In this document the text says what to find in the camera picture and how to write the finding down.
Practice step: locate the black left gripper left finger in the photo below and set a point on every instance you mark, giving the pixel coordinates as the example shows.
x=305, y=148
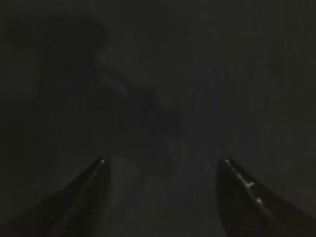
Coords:
x=66, y=213

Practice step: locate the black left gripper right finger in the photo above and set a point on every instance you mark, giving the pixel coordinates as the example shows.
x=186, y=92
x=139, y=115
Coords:
x=249, y=209

